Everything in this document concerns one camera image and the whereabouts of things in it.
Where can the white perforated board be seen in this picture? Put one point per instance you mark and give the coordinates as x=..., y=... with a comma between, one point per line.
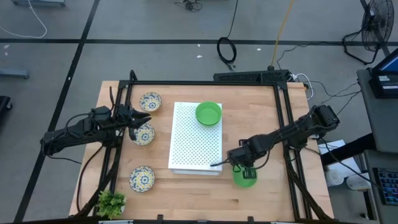
x=192, y=146

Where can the grey floor bar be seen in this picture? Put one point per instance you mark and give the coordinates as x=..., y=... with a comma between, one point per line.
x=14, y=73

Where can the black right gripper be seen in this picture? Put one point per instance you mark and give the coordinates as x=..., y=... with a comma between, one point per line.
x=245, y=154

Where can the grey keyboard desk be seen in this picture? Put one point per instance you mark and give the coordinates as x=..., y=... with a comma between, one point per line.
x=381, y=214

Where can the black laptop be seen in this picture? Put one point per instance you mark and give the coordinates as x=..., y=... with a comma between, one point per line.
x=385, y=87

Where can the blue yellow patterned mini bowl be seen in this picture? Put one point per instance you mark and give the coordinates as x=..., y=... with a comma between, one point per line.
x=146, y=137
x=142, y=179
x=150, y=102

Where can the small green potted plant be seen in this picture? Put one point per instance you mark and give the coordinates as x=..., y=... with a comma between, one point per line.
x=110, y=203

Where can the black aluminium table frame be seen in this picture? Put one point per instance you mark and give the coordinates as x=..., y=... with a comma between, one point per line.
x=202, y=83

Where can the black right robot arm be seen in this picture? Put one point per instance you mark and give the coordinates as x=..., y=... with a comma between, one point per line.
x=289, y=130

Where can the black perforated electronics box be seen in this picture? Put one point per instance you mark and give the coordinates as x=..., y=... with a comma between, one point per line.
x=248, y=76

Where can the green plastic mini bowl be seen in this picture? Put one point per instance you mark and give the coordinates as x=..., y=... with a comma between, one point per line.
x=208, y=112
x=245, y=183

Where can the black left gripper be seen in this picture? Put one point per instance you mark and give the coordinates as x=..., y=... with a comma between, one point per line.
x=126, y=116

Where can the black desk leg bar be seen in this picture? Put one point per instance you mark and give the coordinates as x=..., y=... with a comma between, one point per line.
x=345, y=149

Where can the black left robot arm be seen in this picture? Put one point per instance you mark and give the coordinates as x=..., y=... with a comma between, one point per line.
x=77, y=129

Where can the grey flat floor base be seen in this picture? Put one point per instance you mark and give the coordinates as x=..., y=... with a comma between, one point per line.
x=37, y=2

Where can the black floor fan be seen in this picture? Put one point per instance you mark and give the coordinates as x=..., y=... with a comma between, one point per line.
x=377, y=25

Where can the white plastic cup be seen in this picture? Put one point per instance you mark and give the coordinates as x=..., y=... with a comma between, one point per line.
x=357, y=182
x=334, y=177

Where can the grey side desk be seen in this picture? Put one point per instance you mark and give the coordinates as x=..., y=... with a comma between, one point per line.
x=382, y=124

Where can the black backlit keyboard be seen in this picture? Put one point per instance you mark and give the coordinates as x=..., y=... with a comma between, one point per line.
x=388, y=186

